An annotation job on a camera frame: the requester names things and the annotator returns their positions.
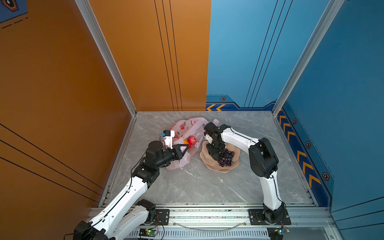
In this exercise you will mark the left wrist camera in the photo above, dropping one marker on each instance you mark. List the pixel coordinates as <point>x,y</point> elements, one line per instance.
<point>167,137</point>

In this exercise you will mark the left aluminium corner post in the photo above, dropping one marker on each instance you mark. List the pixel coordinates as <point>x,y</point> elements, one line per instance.
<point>101,42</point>

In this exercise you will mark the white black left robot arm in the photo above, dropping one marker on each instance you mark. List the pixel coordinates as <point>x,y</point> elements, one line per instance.
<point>125,212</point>

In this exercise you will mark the red apple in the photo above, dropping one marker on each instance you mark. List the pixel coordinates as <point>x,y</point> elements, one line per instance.
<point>192,140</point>

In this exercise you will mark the right green circuit board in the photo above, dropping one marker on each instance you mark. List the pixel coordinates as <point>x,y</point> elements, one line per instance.
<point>281,231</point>

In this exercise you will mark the dark purple grape bunch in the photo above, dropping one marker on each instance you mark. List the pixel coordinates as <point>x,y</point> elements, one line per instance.
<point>226,158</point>

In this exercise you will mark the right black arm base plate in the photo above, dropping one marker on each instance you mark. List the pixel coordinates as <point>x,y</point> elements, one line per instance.
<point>258,218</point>

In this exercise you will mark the green circuit board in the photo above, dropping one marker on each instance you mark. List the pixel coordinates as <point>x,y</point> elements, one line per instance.
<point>148,233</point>
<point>281,231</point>

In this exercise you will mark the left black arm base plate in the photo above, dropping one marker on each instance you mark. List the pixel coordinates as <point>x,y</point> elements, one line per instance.
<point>163,215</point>

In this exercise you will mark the pink printed plastic bag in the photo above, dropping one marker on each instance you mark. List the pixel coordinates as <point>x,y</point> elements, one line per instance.
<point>183,130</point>

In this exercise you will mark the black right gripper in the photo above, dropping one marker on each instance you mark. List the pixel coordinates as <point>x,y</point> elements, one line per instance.
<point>210,151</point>

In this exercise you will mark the aluminium front rail frame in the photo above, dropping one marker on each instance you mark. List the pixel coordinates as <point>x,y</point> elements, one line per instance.
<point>209,219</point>

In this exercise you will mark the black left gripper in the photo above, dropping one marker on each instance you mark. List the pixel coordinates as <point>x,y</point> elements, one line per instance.
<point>176,151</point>

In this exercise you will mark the beige wavy fruit plate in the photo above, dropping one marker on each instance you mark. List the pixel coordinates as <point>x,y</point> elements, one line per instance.
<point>214,165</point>

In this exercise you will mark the right aluminium corner post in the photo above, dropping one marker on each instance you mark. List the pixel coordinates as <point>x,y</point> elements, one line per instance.
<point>319,32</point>

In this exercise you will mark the left green circuit board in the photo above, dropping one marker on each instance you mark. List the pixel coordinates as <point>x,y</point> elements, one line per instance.
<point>148,233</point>

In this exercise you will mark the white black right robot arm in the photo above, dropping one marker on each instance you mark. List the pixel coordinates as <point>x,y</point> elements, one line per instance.
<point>263,163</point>

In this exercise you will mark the aluminium corner post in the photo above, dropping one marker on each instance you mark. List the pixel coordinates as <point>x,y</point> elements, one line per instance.
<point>101,42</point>
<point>319,32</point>

